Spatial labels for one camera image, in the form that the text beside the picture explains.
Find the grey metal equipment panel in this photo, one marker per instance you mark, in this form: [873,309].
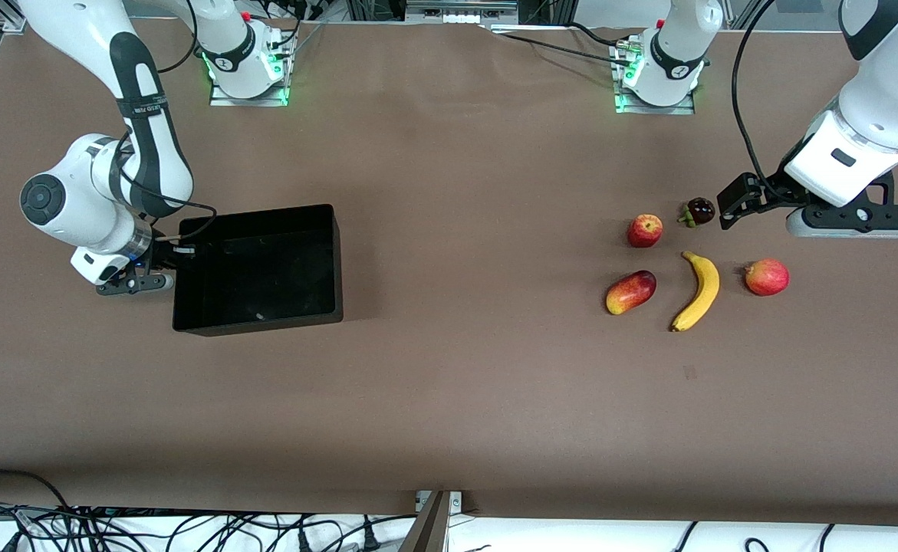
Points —
[460,9]

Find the dark grey support beam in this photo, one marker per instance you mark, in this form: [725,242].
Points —
[427,529]

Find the dark purple mangosteen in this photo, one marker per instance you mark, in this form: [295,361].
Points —
[700,209]

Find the black power plug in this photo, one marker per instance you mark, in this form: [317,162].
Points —
[370,537]
[304,539]

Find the red pomegranate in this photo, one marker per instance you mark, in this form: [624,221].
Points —
[767,277]

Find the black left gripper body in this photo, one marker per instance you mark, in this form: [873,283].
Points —
[771,188]

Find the yellow banana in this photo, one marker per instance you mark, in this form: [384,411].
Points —
[703,287]

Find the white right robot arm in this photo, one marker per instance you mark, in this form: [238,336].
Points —
[142,115]

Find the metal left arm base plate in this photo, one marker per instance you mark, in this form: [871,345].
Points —
[652,110]

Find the red yellow mango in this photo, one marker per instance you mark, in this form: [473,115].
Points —
[631,293]

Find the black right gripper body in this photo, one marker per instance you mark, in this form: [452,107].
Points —
[159,250]

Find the red yellow apple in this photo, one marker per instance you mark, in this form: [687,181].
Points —
[645,231]

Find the black plastic box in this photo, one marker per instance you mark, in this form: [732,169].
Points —
[264,268]

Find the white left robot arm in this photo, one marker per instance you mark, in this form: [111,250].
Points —
[893,100]

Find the metal table edge bracket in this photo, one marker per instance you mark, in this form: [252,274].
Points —
[456,502]

